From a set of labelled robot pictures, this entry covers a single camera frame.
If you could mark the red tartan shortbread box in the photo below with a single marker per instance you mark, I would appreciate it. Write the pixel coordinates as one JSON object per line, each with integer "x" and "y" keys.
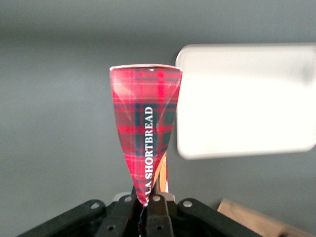
{"x": 145, "y": 118}

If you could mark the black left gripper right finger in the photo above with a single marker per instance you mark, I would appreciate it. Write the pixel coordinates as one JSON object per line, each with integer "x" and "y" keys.
{"x": 158, "y": 217}

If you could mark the wooden board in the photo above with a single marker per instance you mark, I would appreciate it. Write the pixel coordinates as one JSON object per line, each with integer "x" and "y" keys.
{"x": 259, "y": 222}

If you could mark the white rectangular tray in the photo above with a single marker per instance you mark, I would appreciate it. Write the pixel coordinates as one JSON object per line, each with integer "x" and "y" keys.
{"x": 247, "y": 106}

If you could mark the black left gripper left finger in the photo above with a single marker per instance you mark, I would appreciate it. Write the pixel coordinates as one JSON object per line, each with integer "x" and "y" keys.
{"x": 121, "y": 217}

